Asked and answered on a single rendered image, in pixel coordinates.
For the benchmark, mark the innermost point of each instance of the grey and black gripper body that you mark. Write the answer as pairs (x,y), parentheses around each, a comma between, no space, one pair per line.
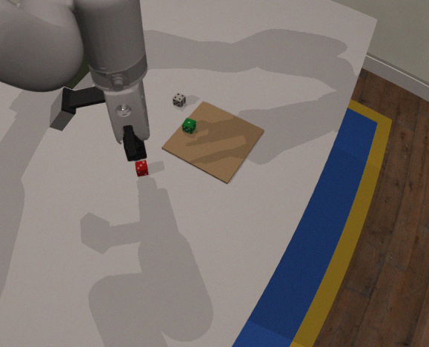
(135,114)

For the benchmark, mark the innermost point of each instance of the red die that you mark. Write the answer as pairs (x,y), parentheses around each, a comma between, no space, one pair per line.
(141,168)

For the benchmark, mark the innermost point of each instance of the green die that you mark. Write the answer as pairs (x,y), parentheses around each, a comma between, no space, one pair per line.
(189,126)

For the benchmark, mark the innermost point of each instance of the brown square mat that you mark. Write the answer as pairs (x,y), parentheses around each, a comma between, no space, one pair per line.
(219,144)

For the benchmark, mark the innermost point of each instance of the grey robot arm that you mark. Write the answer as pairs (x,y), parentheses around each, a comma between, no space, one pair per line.
(44,51)

